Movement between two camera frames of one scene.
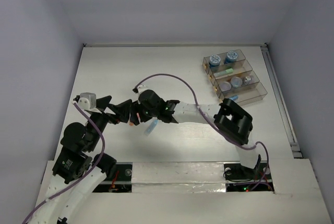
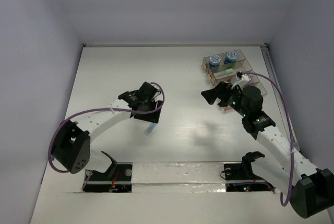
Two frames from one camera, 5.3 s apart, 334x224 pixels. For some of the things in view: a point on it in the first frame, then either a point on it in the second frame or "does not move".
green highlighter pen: (221, 73) does not move
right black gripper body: (145, 114) → (233, 97)
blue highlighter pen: (151, 127) does not move
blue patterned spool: (231, 57) does not move
